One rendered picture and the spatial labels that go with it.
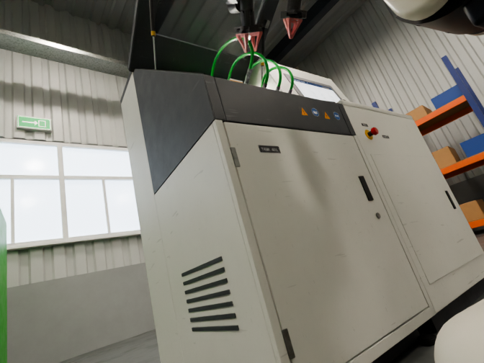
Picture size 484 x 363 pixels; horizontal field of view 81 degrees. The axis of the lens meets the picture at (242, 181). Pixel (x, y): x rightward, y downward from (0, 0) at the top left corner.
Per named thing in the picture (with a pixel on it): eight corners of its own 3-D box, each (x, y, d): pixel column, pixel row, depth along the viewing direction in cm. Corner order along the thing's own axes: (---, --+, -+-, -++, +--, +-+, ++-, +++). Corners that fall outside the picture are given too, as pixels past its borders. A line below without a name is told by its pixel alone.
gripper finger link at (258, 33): (241, 52, 123) (239, 28, 118) (254, 50, 126) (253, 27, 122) (251, 52, 117) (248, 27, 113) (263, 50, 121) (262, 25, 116)
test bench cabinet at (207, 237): (307, 462, 55) (214, 119, 80) (190, 406, 98) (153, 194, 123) (446, 335, 96) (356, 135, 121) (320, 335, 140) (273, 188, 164)
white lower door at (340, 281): (301, 395, 59) (223, 119, 81) (294, 394, 61) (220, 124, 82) (431, 306, 97) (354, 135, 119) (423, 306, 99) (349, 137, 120)
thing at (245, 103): (226, 120, 82) (214, 76, 87) (220, 128, 85) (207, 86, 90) (351, 135, 119) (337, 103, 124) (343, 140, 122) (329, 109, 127)
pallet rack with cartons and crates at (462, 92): (551, 214, 458) (459, 68, 552) (547, 218, 403) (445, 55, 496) (387, 253, 651) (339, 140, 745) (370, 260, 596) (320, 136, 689)
